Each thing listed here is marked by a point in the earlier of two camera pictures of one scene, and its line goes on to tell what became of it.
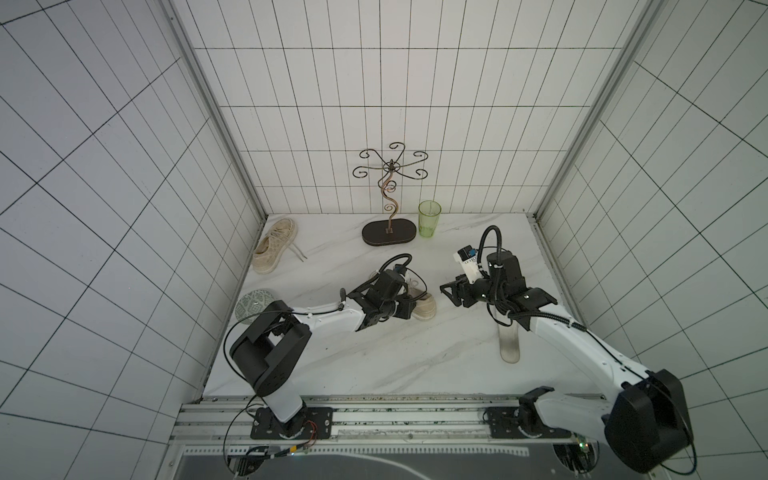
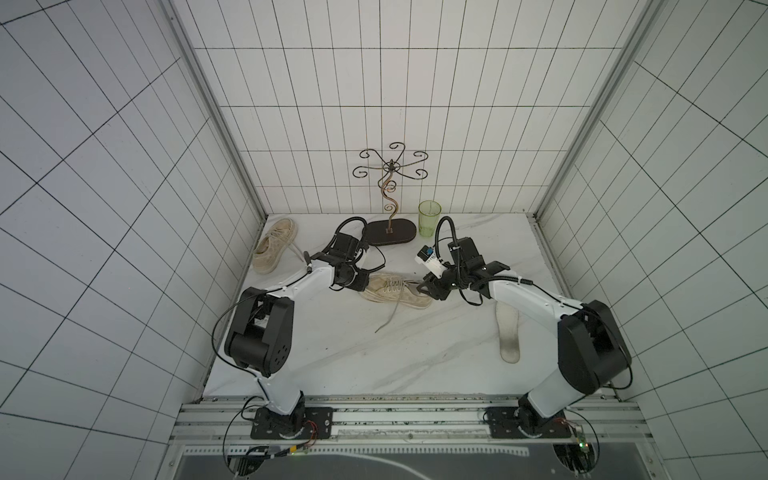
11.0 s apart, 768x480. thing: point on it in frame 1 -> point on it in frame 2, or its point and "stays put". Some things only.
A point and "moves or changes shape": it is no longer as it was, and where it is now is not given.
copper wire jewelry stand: [390, 231] stays put
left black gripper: [406, 307] -> [362, 281]
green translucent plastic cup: [429, 213] stays put
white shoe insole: [509, 342] stays put
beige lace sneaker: [424, 308] moves or changes shape
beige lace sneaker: [278, 239] stays put
